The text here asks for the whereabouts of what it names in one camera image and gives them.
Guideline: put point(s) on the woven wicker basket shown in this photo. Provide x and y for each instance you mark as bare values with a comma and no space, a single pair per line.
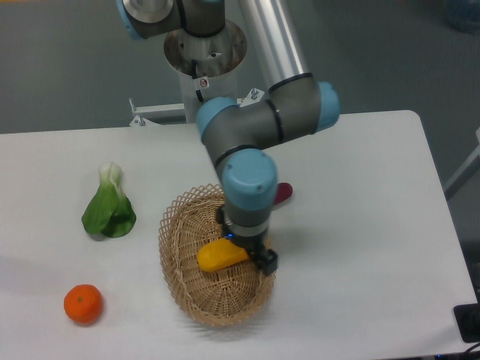
220,298

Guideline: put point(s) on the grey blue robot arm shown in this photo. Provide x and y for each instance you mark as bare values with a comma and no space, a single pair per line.
236,138

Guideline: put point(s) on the black device at table edge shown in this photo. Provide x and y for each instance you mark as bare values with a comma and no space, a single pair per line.
467,318

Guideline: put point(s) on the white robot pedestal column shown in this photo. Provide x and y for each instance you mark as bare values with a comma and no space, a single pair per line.
207,67

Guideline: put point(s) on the green bok choy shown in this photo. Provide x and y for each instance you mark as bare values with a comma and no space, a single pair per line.
109,212

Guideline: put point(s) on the orange tangerine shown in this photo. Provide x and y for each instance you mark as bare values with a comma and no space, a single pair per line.
83,304

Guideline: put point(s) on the yellow mango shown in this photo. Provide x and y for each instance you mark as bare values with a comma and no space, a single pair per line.
220,254

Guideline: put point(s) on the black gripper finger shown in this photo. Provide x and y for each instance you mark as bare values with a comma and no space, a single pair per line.
266,261

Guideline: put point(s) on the white metal table leg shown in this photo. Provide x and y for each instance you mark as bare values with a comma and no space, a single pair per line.
463,173

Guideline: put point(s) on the white metal mounting frame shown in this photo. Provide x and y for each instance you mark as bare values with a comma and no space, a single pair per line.
174,113

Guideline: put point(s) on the purple sweet potato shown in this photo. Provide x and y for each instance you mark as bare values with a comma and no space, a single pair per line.
284,192

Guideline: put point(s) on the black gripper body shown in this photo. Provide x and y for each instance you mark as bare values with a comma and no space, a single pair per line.
251,238

